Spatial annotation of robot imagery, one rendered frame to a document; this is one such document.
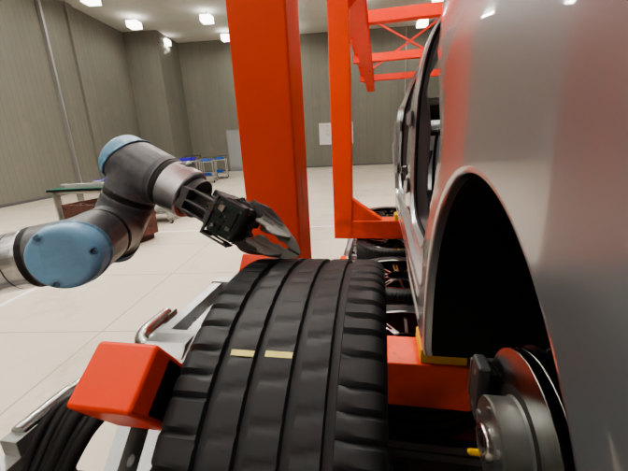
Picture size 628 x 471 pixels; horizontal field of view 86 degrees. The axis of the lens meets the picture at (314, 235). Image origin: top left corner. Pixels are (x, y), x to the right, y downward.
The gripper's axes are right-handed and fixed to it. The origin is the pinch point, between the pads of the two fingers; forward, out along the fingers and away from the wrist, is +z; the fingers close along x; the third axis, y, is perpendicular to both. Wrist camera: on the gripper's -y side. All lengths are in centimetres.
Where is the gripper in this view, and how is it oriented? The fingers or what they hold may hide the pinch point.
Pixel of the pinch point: (293, 250)
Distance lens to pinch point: 58.5
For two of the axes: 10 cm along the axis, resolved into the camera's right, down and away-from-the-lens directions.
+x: 4.6, -8.8, -1.4
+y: -1.9, 0.6, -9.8
